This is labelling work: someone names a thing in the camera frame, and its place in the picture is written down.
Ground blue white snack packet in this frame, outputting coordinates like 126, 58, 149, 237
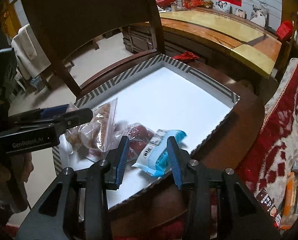
132, 129, 187, 177

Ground clear bag brown snacks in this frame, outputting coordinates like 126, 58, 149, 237
65, 98, 118, 162

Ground dark brown coffee stick packet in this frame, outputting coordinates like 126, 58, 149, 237
256, 189, 282, 228

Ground orange clear cracker pack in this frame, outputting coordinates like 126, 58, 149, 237
280, 172, 298, 230

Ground clear bag red dates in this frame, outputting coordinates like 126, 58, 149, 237
114, 123, 154, 161

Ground white cloth on chair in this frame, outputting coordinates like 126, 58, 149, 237
11, 24, 51, 80

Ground white striped cardboard box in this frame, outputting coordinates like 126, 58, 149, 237
51, 54, 241, 210

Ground dark wooden chair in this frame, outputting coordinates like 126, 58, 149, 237
17, 0, 279, 239

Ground red cloth under table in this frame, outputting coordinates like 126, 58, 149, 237
172, 51, 200, 63

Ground red cream floral blanket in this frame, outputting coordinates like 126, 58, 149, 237
236, 58, 298, 212

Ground marble top wooden table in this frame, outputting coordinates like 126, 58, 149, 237
160, 9, 281, 79

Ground red plush toy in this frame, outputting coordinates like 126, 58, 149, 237
189, 0, 205, 8

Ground red gift bag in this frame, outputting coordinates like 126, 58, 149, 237
276, 20, 293, 42

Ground cat photo frame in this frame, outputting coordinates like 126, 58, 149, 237
250, 5, 268, 28

